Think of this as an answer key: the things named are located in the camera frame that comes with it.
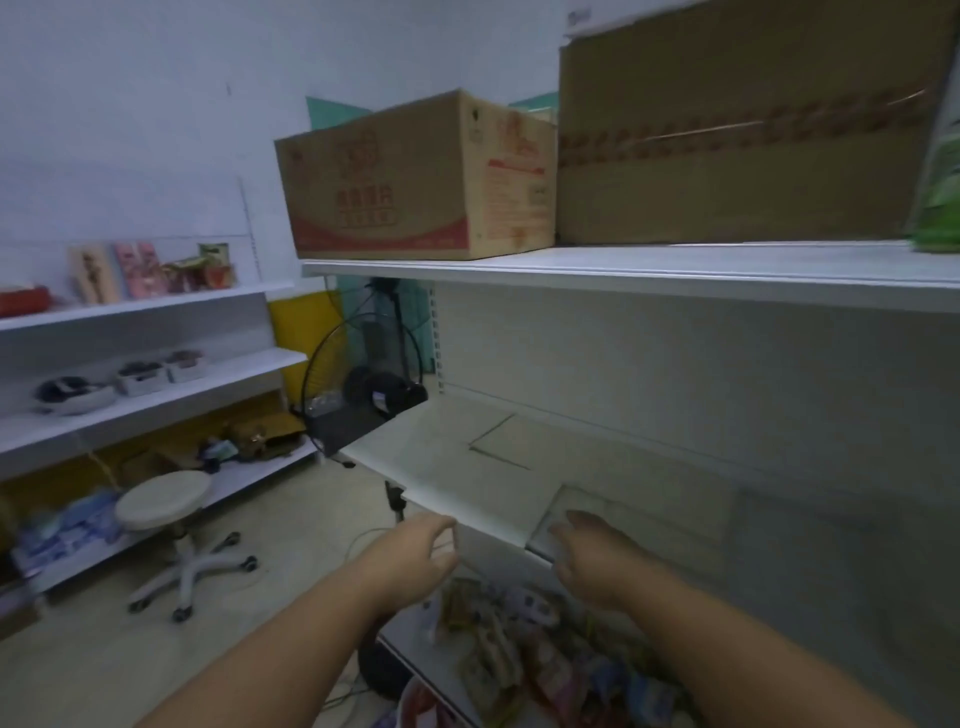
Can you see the person's right hand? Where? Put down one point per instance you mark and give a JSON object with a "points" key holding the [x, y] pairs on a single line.
{"points": [[600, 566]]}

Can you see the person's left hand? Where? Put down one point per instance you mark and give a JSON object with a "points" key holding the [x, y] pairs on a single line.
{"points": [[401, 562]]}

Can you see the person's right thumb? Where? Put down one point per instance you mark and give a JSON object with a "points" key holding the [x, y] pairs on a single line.
{"points": [[566, 579]]}

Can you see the person's left thumb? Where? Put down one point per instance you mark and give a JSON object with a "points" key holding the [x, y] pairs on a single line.
{"points": [[444, 566]]}

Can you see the person's right forearm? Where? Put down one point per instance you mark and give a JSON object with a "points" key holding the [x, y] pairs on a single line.
{"points": [[750, 660]]}

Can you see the person's left forearm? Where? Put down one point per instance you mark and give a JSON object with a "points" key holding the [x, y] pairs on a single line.
{"points": [[277, 667]]}

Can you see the pile of colourful snack packets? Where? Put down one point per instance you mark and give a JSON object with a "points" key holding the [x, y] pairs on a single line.
{"points": [[540, 660]]}

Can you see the clear plastic shelf divider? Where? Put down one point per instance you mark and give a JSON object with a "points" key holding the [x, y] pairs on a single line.
{"points": [[652, 517]]}

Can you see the black standing fan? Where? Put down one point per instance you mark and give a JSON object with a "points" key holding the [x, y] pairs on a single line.
{"points": [[367, 390]]}

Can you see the brown cardboard pieces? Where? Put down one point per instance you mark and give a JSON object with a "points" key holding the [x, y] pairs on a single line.
{"points": [[259, 439]]}

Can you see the white metal shelf rack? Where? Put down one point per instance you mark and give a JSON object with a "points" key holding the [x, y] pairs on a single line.
{"points": [[675, 360]]}

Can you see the white round rolling stool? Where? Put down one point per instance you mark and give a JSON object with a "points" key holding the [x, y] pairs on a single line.
{"points": [[169, 510]]}

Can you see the white tray with dark items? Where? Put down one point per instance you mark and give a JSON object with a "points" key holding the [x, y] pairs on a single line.
{"points": [[141, 377], [185, 365]]}

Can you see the pile of blue packets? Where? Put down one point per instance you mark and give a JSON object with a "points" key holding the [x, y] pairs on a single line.
{"points": [[67, 529]]}

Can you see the red and green snack packets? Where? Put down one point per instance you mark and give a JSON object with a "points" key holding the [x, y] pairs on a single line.
{"points": [[201, 271]]}

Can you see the red printed cardboard box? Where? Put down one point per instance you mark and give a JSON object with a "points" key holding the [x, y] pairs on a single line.
{"points": [[409, 180]]}

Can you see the white bowl with dark items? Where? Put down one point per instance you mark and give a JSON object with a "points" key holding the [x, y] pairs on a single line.
{"points": [[71, 395]]}

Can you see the pink picture box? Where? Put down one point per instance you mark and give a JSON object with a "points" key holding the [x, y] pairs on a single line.
{"points": [[140, 268]]}

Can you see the beige picture box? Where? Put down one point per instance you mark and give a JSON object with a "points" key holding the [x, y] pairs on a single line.
{"points": [[91, 274]]}

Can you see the large plain brown cardboard box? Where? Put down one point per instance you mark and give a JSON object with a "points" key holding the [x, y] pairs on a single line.
{"points": [[750, 120]]}

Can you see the red flat packet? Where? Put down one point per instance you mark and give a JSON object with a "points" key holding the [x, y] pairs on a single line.
{"points": [[22, 300]]}

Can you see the green packet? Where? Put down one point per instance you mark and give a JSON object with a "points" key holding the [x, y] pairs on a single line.
{"points": [[937, 195]]}

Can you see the white wall shelf unit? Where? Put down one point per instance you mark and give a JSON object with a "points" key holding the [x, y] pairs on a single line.
{"points": [[150, 405]]}

